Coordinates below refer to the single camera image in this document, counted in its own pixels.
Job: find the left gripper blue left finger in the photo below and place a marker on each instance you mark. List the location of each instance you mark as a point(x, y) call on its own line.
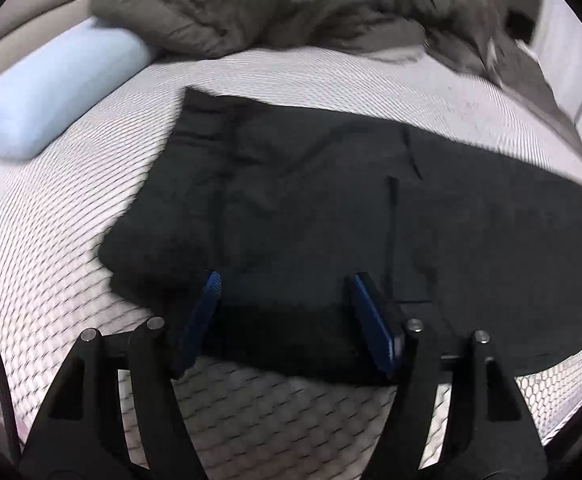
point(190, 332)

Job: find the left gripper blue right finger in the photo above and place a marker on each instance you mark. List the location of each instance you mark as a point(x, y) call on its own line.
point(368, 303)

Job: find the black pants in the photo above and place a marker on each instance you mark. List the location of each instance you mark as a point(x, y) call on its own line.
point(285, 203)

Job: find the white honeycomb mattress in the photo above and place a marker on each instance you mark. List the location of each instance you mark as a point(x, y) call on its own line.
point(54, 209)

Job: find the light blue pillow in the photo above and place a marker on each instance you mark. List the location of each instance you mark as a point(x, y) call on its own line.
point(50, 88)

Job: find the dark grey duvet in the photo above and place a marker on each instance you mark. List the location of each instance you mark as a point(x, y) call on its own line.
point(465, 35)

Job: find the white wardrobe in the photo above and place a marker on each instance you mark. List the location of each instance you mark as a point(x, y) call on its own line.
point(556, 45)

